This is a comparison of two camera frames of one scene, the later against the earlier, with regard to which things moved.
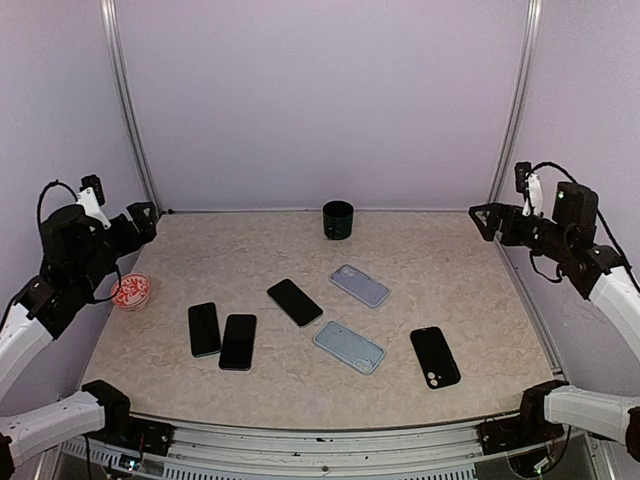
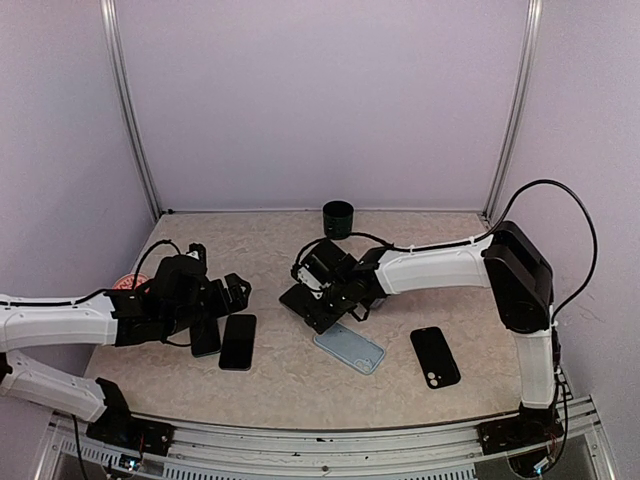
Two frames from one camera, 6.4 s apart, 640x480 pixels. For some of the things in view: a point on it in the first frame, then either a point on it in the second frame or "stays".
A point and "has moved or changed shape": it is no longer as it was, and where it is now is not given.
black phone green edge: [204, 330] stays
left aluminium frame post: [111, 26] stays
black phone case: [436, 359] stays
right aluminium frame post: [524, 77] stays
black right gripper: [509, 213] → [333, 317]
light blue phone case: [349, 347] stays
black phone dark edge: [237, 349] stays
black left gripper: [146, 229] → [239, 300]
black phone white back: [294, 303] has moved or changed shape
